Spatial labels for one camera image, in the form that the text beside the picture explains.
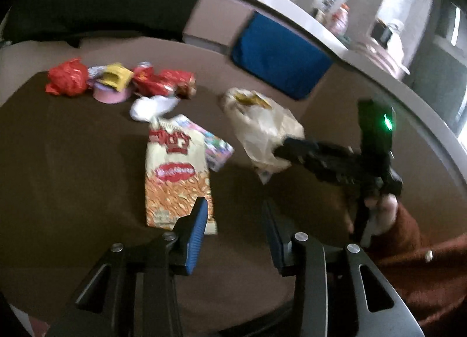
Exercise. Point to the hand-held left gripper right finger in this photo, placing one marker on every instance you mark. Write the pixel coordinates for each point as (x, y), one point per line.
(273, 238)

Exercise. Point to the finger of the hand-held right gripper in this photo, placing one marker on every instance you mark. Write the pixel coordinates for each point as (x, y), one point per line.
(310, 152)

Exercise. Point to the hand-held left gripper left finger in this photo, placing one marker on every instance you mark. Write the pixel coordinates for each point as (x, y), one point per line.
(197, 238)

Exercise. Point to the beige plastic bag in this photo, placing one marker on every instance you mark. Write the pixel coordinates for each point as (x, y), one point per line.
(255, 129)

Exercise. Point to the person's right hand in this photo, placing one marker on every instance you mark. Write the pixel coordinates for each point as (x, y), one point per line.
(385, 213)

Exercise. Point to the large orange snack bag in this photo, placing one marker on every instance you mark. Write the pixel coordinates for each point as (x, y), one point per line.
(175, 176)

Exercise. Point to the colourful printed packet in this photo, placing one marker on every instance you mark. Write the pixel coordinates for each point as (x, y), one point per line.
(219, 149)

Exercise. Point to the blue cushion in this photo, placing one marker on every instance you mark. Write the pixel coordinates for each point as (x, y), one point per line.
(281, 56)

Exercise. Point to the small black device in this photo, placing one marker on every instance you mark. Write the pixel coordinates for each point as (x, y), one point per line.
(383, 32)

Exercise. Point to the plastic bottle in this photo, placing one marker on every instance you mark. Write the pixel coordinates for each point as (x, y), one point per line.
(341, 19)

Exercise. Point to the white crumpled paper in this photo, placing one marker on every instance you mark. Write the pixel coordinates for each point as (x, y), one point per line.
(149, 107)

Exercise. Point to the brown cover cloth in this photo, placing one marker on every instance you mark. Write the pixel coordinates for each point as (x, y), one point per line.
(73, 158)

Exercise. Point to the tan sofa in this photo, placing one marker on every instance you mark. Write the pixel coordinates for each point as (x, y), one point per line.
(208, 26)

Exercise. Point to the pink round tape roll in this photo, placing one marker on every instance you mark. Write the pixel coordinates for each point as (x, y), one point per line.
(109, 95)

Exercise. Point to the yellow snack wrapper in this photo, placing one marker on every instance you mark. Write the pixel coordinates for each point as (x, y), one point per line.
(116, 75)

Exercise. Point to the red plastic bag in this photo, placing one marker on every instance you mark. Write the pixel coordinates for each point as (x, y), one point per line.
(67, 78)

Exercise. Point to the black cloth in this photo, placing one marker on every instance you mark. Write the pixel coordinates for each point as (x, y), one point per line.
(102, 12)

